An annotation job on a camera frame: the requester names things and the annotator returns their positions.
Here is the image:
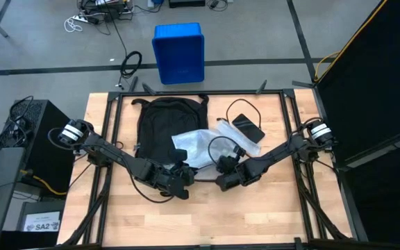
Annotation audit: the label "black computer tower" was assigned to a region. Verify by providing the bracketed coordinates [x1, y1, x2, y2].
[0, 99, 82, 195]

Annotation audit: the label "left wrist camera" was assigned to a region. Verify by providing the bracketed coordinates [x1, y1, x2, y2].
[169, 148, 189, 163]

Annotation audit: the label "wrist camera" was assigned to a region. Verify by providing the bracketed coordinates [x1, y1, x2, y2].
[216, 145, 247, 174]
[169, 148, 189, 163]

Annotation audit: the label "white power strip with cable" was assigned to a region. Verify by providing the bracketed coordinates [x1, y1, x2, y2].
[62, 13, 95, 33]

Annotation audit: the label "flat black box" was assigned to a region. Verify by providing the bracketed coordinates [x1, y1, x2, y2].
[168, 0, 206, 9]

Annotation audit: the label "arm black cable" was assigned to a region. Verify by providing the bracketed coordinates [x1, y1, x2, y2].
[208, 135, 238, 167]
[128, 169, 175, 205]

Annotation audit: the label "large black partition wall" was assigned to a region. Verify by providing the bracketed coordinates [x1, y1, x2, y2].
[315, 0, 400, 246]

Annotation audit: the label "black smartphone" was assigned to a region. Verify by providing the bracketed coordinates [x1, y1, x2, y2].
[231, 112, 267, 144]

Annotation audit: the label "thin black charging cable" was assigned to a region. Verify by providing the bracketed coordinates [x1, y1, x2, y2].
[225, 98, 263, 131]

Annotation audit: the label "coiled black cable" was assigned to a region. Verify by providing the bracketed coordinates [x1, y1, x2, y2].
[117, 50, 143, 88]

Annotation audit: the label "yellow cable by computer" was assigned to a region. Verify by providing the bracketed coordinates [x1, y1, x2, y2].
[19, 169, 68, 197]

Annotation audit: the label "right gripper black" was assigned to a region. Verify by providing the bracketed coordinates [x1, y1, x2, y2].
[215, 161, 267, 193]

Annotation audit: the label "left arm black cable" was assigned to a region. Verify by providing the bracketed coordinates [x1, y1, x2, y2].
[128, 169, 175, 205]

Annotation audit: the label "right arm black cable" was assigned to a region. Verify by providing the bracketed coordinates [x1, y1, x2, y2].
[208, 135, 238, 167]

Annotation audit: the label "black cable bundle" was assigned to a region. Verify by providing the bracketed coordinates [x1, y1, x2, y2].
[0, 95, 35, 150]

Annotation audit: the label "yellow cable along partition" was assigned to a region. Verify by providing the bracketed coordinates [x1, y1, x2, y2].
[313, 0, 389, 83]

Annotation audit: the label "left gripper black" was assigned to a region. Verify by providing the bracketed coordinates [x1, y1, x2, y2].
[156, 162, 198, 201]

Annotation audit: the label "blue plastic bin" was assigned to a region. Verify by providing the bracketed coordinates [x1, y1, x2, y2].
[151, 22, 206, 85]

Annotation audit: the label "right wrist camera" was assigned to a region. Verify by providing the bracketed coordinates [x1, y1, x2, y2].
[216, 145, 247, 174]

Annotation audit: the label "black backpack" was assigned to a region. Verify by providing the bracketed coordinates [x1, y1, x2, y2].
[130, 93, 210, 166]

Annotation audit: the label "black power adapter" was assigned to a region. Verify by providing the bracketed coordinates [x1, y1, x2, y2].
[206, 0, 235, 12]

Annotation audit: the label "large clear mesh pouch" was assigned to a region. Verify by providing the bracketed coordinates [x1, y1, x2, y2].
[170, 128, 238, 182]

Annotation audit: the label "black electronics with cables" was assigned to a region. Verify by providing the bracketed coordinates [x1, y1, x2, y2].
[77, 0, 135, 22]

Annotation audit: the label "small clear narrow pouch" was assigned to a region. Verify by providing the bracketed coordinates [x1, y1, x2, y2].
[215, 118, 263, 158]

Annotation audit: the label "grey box with SA2 label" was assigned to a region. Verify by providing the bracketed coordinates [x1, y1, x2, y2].
[15, 200, 66, 233]

